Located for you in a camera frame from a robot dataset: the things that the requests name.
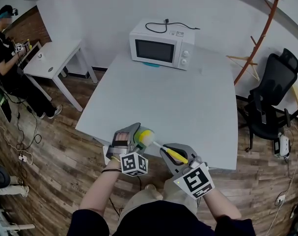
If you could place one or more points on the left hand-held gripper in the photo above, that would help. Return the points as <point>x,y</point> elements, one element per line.
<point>132,163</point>

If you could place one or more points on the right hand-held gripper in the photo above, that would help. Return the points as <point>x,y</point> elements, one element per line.
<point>196,181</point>

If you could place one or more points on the clear plastic cup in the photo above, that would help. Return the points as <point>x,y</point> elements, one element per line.
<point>145,128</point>

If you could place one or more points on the person's left forearm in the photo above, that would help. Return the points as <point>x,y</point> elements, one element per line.
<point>99,185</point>

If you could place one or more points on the person's right forearm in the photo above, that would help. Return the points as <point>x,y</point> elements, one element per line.
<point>221,205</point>

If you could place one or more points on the small white cup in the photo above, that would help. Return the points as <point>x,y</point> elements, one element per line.
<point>40,56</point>

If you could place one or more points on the person's left hand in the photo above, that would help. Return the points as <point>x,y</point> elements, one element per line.
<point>121,138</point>

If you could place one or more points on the person's right hand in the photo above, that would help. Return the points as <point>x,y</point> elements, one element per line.
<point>172,159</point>

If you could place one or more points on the black wristband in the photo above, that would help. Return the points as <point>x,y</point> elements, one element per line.
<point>109,170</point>

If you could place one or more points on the person's beige trousers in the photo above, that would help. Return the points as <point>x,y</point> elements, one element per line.
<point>178,195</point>

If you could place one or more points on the person's black shirt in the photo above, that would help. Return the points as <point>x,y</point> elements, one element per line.
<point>168,220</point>

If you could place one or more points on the teal flat object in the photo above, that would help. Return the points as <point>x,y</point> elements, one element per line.
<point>150,65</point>

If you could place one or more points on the white box device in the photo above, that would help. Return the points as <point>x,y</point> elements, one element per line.
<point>282,145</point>

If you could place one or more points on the white microwave oven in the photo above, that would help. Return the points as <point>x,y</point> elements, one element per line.
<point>161,50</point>

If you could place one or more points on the black office chair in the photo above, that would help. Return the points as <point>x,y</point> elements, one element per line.
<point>274,90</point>

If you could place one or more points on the white power strip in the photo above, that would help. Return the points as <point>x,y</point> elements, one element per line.
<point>24,158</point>

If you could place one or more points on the small round grey disc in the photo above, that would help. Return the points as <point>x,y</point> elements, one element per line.
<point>50,69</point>

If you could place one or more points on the white side table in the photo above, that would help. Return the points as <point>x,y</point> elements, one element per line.
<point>58,55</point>

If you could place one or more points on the orange wooden coat rack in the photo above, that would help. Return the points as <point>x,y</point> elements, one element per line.
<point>266,26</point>

